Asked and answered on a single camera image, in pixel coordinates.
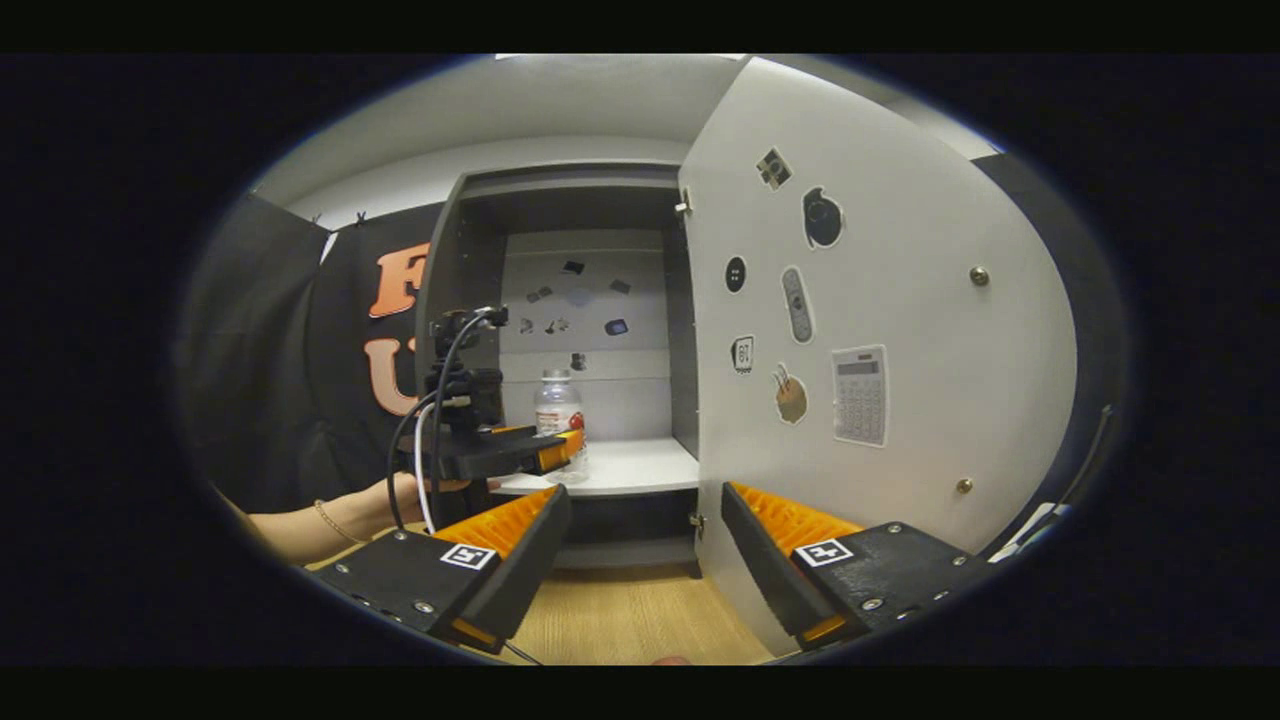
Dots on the metal door hinge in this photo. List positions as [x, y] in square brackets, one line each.
[683, 205]
[697, 522]

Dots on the dark grey cabinet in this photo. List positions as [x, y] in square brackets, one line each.
[455, 250]

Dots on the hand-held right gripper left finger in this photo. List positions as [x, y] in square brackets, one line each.
[520, 590]

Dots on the white cabinet door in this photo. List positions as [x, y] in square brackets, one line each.
[900, 300]

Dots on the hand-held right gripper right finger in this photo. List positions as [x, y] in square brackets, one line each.
[765, 590]

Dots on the white cabinet shelf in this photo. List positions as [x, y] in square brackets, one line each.
[630, 465]

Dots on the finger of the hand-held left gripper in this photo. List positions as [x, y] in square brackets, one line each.
[500, 455]

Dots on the black backdrop cloth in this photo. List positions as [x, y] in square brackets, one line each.
[260, 350]

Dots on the clear plastic bottle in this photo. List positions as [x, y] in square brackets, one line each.
[558, 410]

